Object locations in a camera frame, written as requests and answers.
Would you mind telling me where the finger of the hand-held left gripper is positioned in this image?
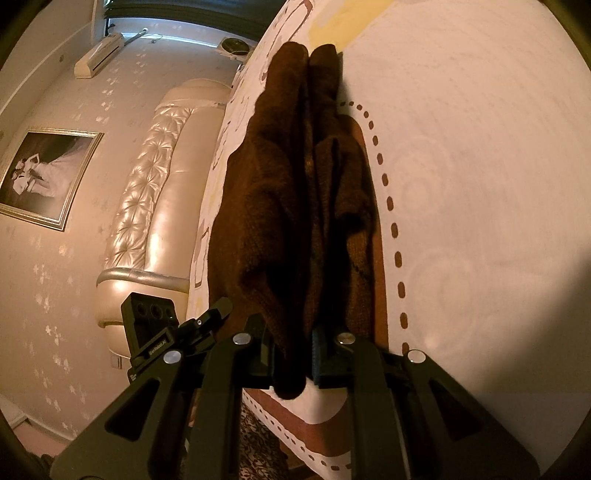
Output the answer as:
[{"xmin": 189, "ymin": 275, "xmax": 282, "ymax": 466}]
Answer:
[{"xmin": 177, "ymin": 296, "xmax": 234, "ymax": 359}]

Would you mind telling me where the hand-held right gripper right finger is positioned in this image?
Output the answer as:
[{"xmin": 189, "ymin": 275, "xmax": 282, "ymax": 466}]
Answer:
[{"xmin": 311, "ymin": 329, "xmax": 542, "ymax": 480}]

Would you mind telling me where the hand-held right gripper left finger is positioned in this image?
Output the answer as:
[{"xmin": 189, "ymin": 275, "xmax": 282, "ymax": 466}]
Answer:
[{"xmin": 51, "ymin": 315, "xmax": 279, "ymax": 480}]

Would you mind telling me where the brown plaid garment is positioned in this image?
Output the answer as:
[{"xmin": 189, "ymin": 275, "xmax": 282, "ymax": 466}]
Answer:
[{"xmin": 209, "ymin": 41, "xmax": 383, "ymax": 401}]

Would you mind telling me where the black white patterned clothing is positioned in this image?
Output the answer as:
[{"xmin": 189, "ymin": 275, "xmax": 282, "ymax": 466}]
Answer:
[{"xmin": 239, "ymin": 401, "xmax": 298, "ymax": 480}]

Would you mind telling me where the cream tufted headboard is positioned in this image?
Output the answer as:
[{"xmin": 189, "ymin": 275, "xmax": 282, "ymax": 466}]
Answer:
[{"xmin": 95, "ymin": 78, "xmax": 232, "ymax": 329}]

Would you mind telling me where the patterned bed sheet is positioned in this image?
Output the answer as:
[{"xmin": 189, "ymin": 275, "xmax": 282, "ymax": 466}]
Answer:
[{"xmin": 185, "ymin": 0, "xmax": 591, "ymax": 476}]

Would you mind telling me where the white air conditioner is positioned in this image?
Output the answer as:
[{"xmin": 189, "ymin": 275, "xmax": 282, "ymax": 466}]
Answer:
[{"xmin": 74, "ymin": 32, "xmax": 126, "ymax": 79}]

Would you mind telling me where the small round fan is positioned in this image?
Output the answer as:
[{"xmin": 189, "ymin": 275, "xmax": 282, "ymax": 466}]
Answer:
[{"xmin": 217, "ymin": 37, "xmax": 251, "ymax": 59}]

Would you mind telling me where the dark window curtain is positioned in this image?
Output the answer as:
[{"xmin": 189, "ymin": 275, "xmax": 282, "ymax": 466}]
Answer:
[{"xmin": 102, "ymin": 0, "xmax": 283, "ymax": 52}]

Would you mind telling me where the framed wall photo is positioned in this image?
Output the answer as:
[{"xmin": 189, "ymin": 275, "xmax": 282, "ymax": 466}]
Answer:
[{"xmin": 0, "ymin": 128, "xmax": 105, "ymax": 232}]

